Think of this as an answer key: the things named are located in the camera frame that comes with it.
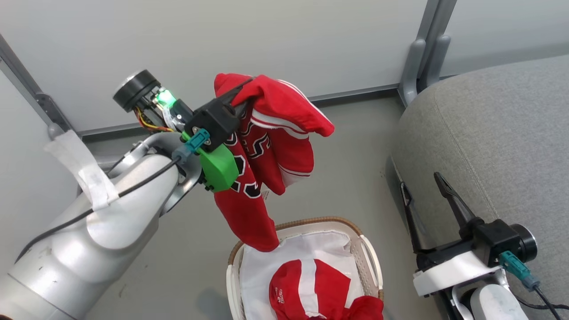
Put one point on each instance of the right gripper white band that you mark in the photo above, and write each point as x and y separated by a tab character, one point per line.
449	273

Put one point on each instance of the grey partition post with brackets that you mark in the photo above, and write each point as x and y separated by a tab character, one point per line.
426	44

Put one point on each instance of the white cloth basket liner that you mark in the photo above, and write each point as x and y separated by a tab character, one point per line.
266	275

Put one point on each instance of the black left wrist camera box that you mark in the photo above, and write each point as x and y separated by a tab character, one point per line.
213	124

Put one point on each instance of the cream laundry basket brown rim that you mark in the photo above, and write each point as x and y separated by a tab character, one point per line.
369	266

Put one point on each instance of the white tape strip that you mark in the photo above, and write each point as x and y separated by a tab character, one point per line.
86	173

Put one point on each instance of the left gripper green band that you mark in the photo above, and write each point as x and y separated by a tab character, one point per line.
218	169

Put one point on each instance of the red garment wide white stripe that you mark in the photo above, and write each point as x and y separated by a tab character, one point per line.
329	284

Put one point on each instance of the grey partition post with hinge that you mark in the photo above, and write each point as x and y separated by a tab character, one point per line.
26	82

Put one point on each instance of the grey fabric sofa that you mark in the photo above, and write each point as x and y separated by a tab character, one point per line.
489	133

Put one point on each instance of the red basketball jersey white trim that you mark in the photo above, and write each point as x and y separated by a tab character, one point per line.
284	146

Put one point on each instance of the grey partition bottom rail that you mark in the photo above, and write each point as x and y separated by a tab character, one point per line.
355	93

